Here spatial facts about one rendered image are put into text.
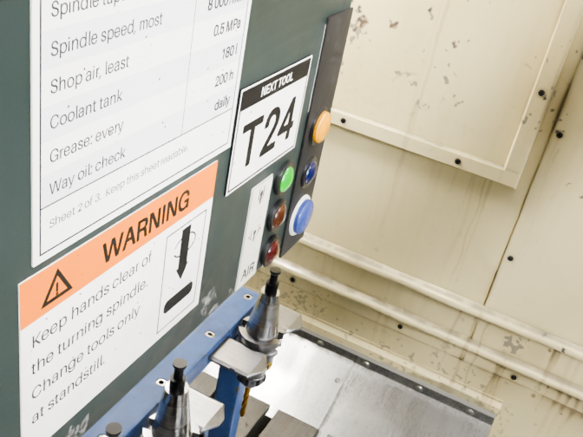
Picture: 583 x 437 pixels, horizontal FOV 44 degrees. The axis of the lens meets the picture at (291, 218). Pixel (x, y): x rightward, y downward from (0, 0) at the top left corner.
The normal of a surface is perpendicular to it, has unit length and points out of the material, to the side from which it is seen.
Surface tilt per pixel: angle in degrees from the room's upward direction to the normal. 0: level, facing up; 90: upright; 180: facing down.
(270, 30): 90
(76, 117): 90
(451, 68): 90
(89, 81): 90
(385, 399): 24
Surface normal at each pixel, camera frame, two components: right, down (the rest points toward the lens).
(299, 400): -0.02, -0.62
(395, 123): -0.44, 0.39
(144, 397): 0.18, -0.85
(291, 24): 0.88, 0.36
